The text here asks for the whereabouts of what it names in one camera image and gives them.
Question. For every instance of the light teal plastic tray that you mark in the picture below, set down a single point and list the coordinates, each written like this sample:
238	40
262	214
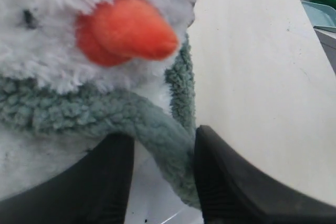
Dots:
321	16

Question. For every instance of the white plush snowman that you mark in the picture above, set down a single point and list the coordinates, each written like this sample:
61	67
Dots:
63	45

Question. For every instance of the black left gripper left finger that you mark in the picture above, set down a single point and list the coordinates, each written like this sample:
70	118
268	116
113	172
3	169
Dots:
94	190

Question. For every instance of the green knitted scarf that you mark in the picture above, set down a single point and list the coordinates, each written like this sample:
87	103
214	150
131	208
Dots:
43	133

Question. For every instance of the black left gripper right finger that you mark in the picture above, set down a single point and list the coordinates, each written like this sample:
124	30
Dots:
232	190

